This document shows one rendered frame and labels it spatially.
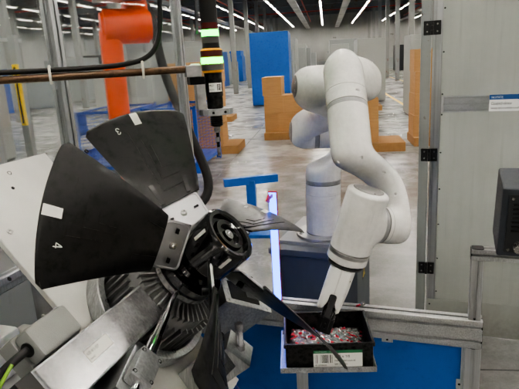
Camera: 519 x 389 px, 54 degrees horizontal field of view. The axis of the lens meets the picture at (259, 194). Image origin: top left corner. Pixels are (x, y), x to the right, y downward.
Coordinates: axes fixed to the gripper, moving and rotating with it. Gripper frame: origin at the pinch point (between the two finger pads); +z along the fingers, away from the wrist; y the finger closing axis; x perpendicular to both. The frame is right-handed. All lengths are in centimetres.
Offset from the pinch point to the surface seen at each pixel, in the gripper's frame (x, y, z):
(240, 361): -14.2, 8.8, 11.1
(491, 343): 81, -173, 77
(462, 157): 33, -176, -14
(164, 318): -25.8, 27.1, -5.2
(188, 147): -39.2, 0.4, -28.3
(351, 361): 8.3, -10.3, 13.3
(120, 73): -50, 14, -42
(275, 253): -20.4, -31.2, 3.3
